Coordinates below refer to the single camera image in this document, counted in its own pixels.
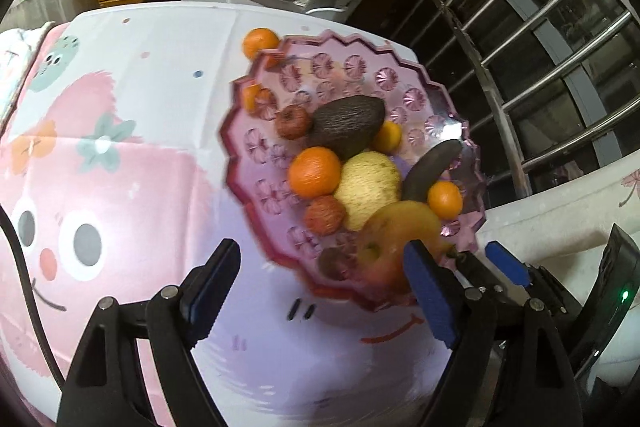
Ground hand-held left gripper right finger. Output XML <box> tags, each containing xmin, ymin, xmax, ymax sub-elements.
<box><xmin>402</xmin><ymin>239</ymin><xmax>586</xmax><ymax>427</ymax></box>

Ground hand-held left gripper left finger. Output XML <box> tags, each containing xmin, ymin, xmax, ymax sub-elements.
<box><xmin>56</xmin><ymin>238</ymin><xmax>242</xmax><ymax>427</ymax></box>

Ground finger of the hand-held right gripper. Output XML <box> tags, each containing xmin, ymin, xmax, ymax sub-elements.
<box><xmin>447</xmin><ymin>249</ymin><xmax>503</xmax><ymax>295</ymax></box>
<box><xmin>484</xmin><ymin>241</ymin><xmax>568</xmax><ymax>314</ymax></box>

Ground yellow-brown apple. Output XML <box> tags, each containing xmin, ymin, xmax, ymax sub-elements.
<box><xmin>356</xmin><ymin>201</ymin><xmax>446</xmax><ymax>294</ymax></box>

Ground small orange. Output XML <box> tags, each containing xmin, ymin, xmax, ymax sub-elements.
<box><xmin>372</xmin><ymin>121</ymin><xmax>403</xmax><ymax>154</ymax></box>
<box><xmin>426</xmin><ymin>181</ymin><xmax>463</xmax><ymax>218</ymax></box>
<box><xmin>243</xmin><ymin>28</ymin><xmax>281</xmax><ymax>59</ymax></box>
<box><xmin>287</xmin><ymin>147</ymin><xmax>343</xmax><ymax>198</ymax></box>
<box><xmin>242</xmin><ymin>84</ymin><xmax>266</xmax><ymax>112</ymax></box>

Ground dark red fruit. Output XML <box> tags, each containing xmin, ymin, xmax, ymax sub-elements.
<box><xmin>319</xmin><ymin>247</ymin><xmax>358</xmax><ymax>282</ymax></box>

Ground dark green cucumber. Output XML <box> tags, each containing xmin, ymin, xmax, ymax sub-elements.
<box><xmin>401</xmin><ymin>139</ymin><xmax>463</xmax><ymax>202</ymax></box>

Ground pink glass fruit bowl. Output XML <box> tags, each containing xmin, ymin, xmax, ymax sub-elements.
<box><xmin>220</xmin><ymin>29</ymin><xmax>488</xmax><ymax>310</ymax></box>

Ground red wrinkled fruit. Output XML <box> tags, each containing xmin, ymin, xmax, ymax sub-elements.
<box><xmin>305</xmin><ymin>196</ymin><xmax>347</xmax><ymax>235</ymax></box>
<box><xmin>276</xmin><ymin>104</ymin><xmax>313</xmax><ymax>139</ymax></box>

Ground dark avocado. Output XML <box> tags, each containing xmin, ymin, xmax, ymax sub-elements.
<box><xmin>306</xmin><ymin>96</ymin><xmax>387</xmax><ymax>160</ymax></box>

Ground printed cartoon tablecloth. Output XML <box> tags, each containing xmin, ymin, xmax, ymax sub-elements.
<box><xmin>0</xmin><ymin>2</ymin><xmax>501</xmax><ymax>427</ymax></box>

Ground yellow netted melon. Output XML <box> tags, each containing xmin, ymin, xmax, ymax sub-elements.
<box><xmin>334</xmin><ymin>152</ymin><xmax>403</xmax><ymax>230</ymax></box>

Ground metal window grille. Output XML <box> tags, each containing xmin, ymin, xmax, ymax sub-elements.
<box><xmin>400</xmin><ymin>0</ymin><xmax>640</xmax><ymax>198</ymax></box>

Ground white floral quilt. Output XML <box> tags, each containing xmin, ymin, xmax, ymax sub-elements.
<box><xmin>0</xmin><ymin>22</ymin><xmax>56</xmax><ymax>132</ymax></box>

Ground black cable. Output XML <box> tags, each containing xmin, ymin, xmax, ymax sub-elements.
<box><xmin>0</xmin><ymin>207</ymin><xmax>68</xmax><ymax>388</ymax></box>

